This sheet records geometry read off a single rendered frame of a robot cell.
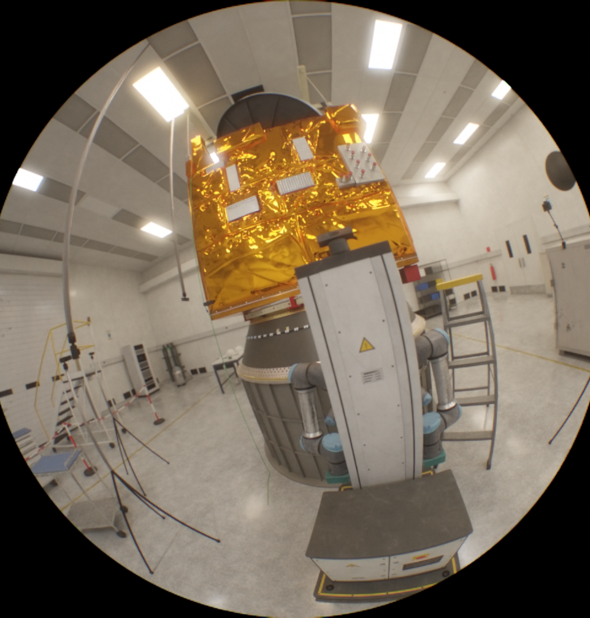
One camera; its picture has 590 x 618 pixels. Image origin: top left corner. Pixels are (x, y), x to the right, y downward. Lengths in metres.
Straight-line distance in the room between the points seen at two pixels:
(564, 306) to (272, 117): 4.55
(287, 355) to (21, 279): 7.75
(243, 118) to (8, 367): 7.59
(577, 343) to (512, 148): 6.15
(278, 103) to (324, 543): 3.57
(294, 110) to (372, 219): 1.82
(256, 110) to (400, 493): 3.59
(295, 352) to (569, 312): 3.57
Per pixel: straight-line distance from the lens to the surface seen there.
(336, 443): 1.12
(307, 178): 2.04
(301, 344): 1.56
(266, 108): 3.05
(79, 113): 4.32
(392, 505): 0.94
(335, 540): 0.89
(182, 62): 3.79
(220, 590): 1.94
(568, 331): 3.72
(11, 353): 7.41
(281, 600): 1.76
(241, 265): 1.80
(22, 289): 7.87
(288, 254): 1.73
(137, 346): 8.43
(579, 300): 3.52
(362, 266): 0.70
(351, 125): 2.46
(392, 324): 0.71
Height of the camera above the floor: 1.65
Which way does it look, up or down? level
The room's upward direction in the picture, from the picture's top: 16 degrees counter-clockwise
